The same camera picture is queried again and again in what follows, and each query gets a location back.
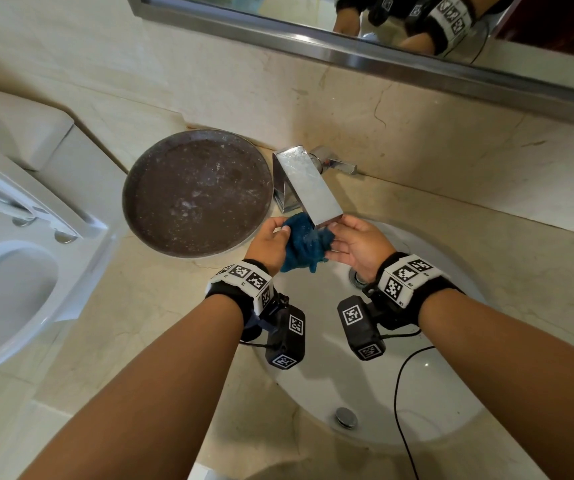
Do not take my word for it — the person's right hand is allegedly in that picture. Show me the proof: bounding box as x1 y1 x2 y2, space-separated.
325 214 397 283

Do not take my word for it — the person's left hand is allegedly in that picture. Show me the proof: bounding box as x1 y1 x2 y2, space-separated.
244 217 292 277

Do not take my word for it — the teal cleaning cloth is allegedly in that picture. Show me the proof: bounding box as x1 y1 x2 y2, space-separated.
280 212 336 274

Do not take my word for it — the chrome faucet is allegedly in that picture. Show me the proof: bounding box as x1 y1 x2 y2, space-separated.
271 145 358 228

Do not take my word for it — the round dark brown tray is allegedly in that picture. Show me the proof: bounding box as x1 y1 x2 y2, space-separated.
121 128 273 259

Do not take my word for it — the person's left forearm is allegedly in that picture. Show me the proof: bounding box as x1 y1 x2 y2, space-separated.
19 293 244 480

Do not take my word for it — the person's right forearm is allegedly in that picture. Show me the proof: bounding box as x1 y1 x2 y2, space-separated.
418 288 574 480

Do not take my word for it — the white ceramic sink basin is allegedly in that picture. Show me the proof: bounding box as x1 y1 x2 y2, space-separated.
251 219 488 448

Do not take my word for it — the beige marble sink countertop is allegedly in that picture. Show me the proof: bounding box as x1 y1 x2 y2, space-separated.
34 149 574 480

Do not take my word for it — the left marker wristband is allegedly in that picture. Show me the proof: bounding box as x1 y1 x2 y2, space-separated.
205 259 275 318

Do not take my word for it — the marker wristband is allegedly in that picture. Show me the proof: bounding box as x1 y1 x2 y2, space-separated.
205 259 275 318
376 252 466 329

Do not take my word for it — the right marker wristband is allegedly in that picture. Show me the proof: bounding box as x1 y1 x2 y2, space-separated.
376 252 466 329

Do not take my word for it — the chrome overflow cap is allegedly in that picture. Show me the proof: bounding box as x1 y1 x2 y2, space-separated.
335 407 360 431

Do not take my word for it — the white toilet tank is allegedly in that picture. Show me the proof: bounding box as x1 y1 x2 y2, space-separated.
0 83 127 231

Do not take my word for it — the steel framed mirror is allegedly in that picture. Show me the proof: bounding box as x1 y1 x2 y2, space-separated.
125 0 574 128

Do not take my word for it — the white toilet bowl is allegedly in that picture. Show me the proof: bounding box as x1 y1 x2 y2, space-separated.
0 212 117 381

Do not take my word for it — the white toilet seat lid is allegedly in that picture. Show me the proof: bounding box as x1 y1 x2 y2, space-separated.
0 127 107 244

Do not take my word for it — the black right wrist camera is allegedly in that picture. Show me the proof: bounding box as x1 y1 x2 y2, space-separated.
336 295 387 361

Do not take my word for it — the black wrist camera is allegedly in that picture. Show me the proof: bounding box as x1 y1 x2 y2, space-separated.
336 295 387 361
240 294 307 371

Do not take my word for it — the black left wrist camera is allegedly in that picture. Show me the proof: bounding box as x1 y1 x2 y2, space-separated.
240 294 307 371

